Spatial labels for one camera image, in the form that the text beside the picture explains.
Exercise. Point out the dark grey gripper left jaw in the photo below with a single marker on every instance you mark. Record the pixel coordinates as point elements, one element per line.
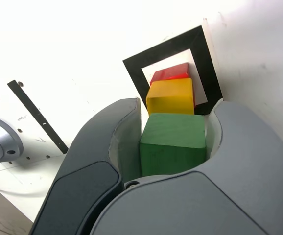
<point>87,151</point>

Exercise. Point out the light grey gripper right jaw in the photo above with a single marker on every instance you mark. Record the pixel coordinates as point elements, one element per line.
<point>217,200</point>

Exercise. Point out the green cube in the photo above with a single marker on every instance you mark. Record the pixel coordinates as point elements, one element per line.
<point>173,144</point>

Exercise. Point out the yellow cube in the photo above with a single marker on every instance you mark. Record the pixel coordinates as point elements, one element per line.
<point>173,98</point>

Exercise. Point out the red cube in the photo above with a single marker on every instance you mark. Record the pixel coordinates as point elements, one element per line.
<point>171,72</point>

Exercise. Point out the black tape square outline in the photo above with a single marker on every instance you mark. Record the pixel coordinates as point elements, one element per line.
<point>205,61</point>

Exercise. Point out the black tape strip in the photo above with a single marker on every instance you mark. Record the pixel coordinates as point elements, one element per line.
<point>37,117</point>

